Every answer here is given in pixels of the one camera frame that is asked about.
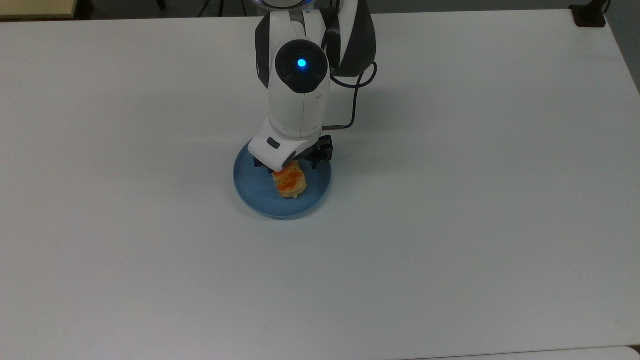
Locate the black table clamp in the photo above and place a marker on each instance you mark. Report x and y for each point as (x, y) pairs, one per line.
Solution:
(589, 15)

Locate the wooden furniture piece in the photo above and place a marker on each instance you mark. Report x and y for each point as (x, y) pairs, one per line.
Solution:
(37, 9)

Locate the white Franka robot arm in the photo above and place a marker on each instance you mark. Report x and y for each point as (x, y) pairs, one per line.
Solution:
(300, 100)

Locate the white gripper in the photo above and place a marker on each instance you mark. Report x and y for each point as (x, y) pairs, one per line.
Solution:
(274, 150)

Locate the blue round plate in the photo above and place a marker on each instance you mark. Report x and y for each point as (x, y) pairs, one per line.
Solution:
(260, 190)

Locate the toasted bread piece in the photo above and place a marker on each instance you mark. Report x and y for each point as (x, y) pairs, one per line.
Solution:
(290, 181)

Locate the black tripod legs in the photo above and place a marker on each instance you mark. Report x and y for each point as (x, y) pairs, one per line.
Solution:
(215, 7)

